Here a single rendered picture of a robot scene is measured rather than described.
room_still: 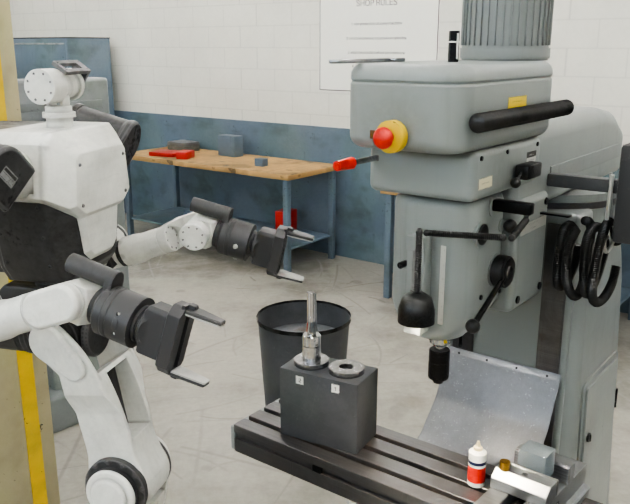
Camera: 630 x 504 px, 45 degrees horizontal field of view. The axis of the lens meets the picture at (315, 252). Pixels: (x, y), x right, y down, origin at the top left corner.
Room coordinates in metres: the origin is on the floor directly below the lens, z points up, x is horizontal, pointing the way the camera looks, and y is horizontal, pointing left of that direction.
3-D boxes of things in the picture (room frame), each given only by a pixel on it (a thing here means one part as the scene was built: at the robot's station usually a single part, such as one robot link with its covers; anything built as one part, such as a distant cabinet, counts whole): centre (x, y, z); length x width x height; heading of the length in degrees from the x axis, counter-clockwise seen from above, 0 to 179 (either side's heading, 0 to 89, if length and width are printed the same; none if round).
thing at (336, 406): (1.76, -0.03, 1.05); 0.22 x 0.12 x 0.20; 61
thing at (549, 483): (1.39, -0.44, 1.04); 0.12 x 0.06 x 0.04; 50
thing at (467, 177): (1.61, -0.31, 1.68); 0.34 x 0.24 x 0.10; 143
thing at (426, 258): (1.49, -0.21, 1.45); 0.04 x 0.04 x 0.21; 53
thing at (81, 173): (1.52, 0.56, 1.63); 0.34 x 0.30 x 0.36; 165
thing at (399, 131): (1.40, -0.14, 1.76); 0.06 x 0.02 x 0.06; 53
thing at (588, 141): (1.98, -0.58, 1.66); 0.80 x 0.23 x 0.20; 143
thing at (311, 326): (1.78, 0.01, 1.27); 0.03 x 0.03 x 0.11
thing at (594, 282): (1.67, -0.60, 1.45); 0.18 x 0.16 x 0.21; 143
